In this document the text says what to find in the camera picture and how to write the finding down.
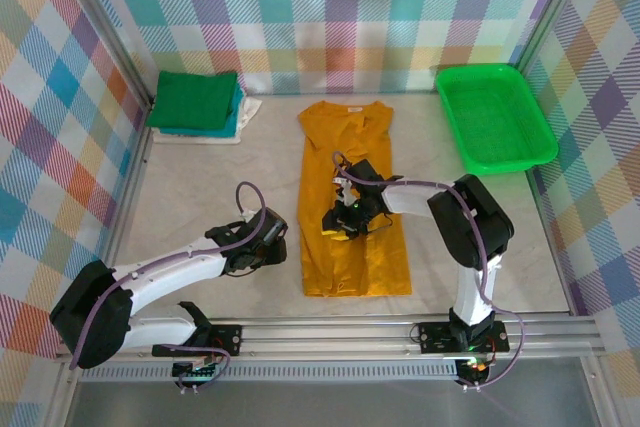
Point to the yellow printed t-shirt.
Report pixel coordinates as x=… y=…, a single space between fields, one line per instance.
x=350 y=267

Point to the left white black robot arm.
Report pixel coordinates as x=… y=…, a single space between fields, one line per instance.
x=150 y=277

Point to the teal folded t-shirt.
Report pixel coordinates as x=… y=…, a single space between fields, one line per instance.
x=232 y=119

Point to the white folded t-shirt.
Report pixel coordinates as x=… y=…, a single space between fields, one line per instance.
x=247 y=112

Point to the green plastic basket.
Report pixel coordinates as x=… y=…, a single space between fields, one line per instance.
x=492 y=117

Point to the green folded t-shirt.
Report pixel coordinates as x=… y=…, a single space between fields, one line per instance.
x=192 y=99

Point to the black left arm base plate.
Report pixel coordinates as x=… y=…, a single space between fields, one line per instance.
x=227 y=339

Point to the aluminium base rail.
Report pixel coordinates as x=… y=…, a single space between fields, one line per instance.
x=325 y=337

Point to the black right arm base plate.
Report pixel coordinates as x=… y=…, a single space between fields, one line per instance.
x=435 y=337

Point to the aluminium corner post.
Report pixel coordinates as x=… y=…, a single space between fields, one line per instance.
x=552 y=7
x=105 y=27

